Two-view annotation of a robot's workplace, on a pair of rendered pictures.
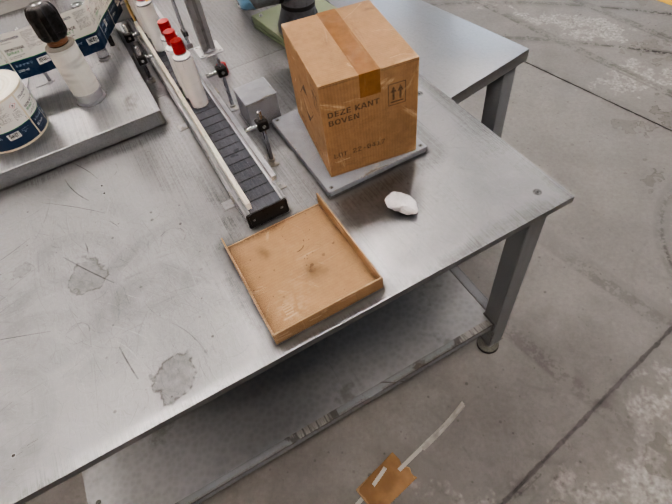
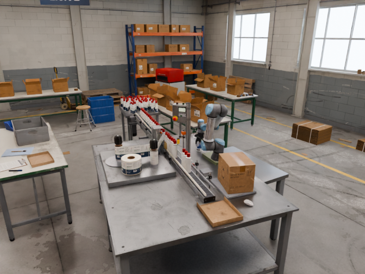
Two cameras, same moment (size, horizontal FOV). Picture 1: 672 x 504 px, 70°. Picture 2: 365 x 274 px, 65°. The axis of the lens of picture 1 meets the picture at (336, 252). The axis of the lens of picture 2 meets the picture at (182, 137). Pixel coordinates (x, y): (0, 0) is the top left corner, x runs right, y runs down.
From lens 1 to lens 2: 1.43 m
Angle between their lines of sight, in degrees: 33
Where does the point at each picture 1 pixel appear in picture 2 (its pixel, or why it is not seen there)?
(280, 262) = (213, 211)
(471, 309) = (270, 260)
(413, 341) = (247, 267)
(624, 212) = (334, 246)
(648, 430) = not seen: outside the picture
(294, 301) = (217, 219)
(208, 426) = not seen: outside the picture
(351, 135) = (236, 182)
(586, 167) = (319, 228)
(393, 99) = (247, 174)
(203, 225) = (189, 200)
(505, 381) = not seen: outside the picture
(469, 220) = (268, 209)
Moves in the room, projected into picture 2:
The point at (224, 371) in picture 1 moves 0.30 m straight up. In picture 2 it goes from (198, 230) to (199, 194)
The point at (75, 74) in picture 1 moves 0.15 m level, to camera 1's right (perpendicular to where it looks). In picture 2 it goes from (155, 158) to (169, 158)
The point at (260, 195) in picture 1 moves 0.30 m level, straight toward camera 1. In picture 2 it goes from (208, 194) to (218, 214)
